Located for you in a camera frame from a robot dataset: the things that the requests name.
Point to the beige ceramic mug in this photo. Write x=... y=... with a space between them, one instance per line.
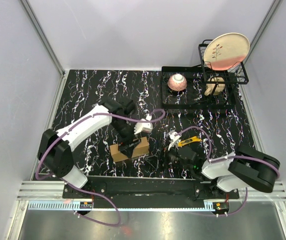
x=215 y=87

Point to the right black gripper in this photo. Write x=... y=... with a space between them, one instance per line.
x=155 y=158

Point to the yellow black utility knife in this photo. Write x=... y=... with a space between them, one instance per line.
x=188 y=141

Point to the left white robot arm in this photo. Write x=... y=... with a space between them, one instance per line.
x=56 y=147

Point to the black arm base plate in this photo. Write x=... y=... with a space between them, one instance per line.
x=111 y=186

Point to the black wire dish rack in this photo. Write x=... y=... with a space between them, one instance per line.
x=193 y=98

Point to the brown cardboard express box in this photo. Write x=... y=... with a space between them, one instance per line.
x=141 y=150

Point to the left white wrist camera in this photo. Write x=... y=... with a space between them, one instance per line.
x=144 y=127

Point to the pink patterned bowl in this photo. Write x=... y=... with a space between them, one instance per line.
x=177 y=82

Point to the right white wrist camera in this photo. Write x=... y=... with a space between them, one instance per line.
x=174 y=139

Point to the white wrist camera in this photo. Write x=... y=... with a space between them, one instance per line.
x=144 y=127
x=174 y=139

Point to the aluminium frame rail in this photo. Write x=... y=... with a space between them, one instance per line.
x=42 y=36

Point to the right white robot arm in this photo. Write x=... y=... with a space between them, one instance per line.
x=245 y=167

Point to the cream pink plate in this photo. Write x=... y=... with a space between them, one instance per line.
x=226 y=51

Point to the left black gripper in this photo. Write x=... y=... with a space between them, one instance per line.
x=127 y=140

